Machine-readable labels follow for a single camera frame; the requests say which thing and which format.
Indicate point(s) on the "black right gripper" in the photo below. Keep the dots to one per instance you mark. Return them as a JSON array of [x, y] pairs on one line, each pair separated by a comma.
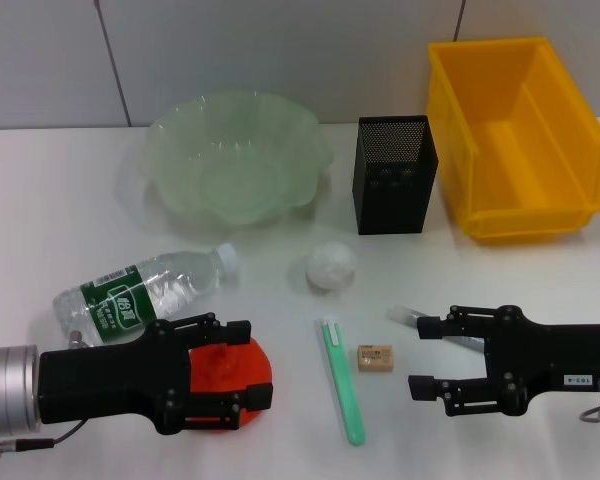
[[555, 355]]

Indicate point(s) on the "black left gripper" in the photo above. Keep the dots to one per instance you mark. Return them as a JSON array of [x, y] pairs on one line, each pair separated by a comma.
[[100, 380]]

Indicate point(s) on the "orange fruit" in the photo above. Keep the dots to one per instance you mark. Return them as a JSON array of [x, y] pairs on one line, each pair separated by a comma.
[[220, 367]]

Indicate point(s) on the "white paper ball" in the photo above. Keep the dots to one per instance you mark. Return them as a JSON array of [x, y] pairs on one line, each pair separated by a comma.
[[331, 267]]

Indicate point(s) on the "clear water bottle green label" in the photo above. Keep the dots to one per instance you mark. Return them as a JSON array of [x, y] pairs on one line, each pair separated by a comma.
[[130, 295]]

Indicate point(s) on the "grey marker pen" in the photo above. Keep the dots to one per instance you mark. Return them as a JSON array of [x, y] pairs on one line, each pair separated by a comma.
[[402, 316]]

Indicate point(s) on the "tan eraser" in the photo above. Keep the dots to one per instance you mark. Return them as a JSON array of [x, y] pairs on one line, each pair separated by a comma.
[[375, 359]]

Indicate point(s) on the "black mesh pen holder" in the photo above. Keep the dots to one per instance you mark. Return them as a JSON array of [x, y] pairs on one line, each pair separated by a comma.
[[392, 200]]

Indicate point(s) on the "translucent green fruit bowl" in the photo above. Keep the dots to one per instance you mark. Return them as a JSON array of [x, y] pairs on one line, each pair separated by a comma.
[[230, 165]]

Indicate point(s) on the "green toothbrush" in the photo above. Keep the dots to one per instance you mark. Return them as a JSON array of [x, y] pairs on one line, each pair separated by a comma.
[[342, 380]]

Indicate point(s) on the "yellow plastic bin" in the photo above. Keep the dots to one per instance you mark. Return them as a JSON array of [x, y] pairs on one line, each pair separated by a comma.
[[530, 165]]

